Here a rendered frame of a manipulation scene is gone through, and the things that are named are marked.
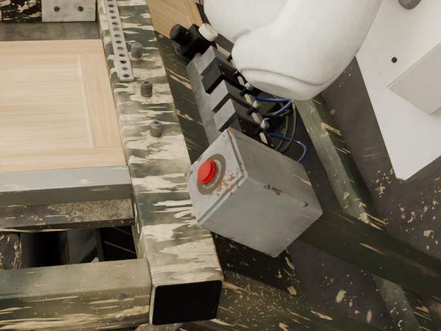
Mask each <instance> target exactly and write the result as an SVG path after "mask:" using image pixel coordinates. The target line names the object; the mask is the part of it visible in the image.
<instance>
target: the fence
mask: <svg viewBox="0 0 441 331"><path fill-rule="evenodd" d="M131 187H132V182H131V176H130V172H129V166H127V165H123V166H112V167H89V168H77V169H55V170H43V171H21V172H9V173H0V208H2V207H13V206H32V205H42V204H61V203H72V202H91V201H101V200H120V199H130V198H131Z"/></svg>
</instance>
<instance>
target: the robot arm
mask: <svg viewBox="0 0 441 331"><path fill-rule="evenodd" d="M191 1H194V2H196V3H199V4H201V5H204V12H205V15H206V17H207V19H208V20H209V22H210V24H211V25H212V27H213V29H214V30H215V31H216V32H217V33H219V34H221V35H223V36H224V37H225V38H227V39H228V40H229V41H231V42H232V43H233V44H234V47H233V49H232V58H233V61H234V63H235V65H236V68H237V69H238V71H239V72H240V74H242V75H243V76H244V78H245V79H246V80H247V81H248V82H249V83H250V84H251V85H252V86H254V87H256V88H258V89H260V90H261V91H264V92H267V93H270V94H272V95H276V96H279V97H283V98H286V99H291V100H301V101H305V100H310V99H312V98H313V97H315V96H316V95H318V94H319V93H320V92H322V91H323V90H324V89H326V88H327V87H328V86H330V85H331V84H332V83H333V82H334V81H335V80H336V79H337V78H338V77H339V76H340V75H341V73H342V72H343V71H344V70H345V68H346V67H347V66H348V65H349V64H350V62H351V61H352V59H353V58H354V57H355V55H356V54H357V52H358V51H359V50H360V48H361V46H362V44H363V42H364V41H365V39H366V37H367V35H368V33H369V31H370V29H371V26H372V24H373V22H374V20H375V17H376V16H377V13H378V11H379V8H380V6H381V3H382V1H383V0H191ZM398 2H399V4H400V5H401V6H403V7H404V8H405V9H407V10H410V9H413V8H415V7H416V6H417V5H418V4H419V3H420V2H421V0H398Z"/></svg>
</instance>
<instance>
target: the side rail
mask: <svg viewBox="0 0 441 331"><path fill-rule="evenodd" d="M151 290H152V279H151V275H150V269H149V265H148V260H147V259H146V258H142V259H127V260H119V261H103V262H95V263H80V264H72V265H57V266H48V267H33V268H25V269H10V270H2V271H0V331H97V330H109V329H116V328H128V327H136V326H147V325H148V323H149V310H150V296H151Z"/></svg>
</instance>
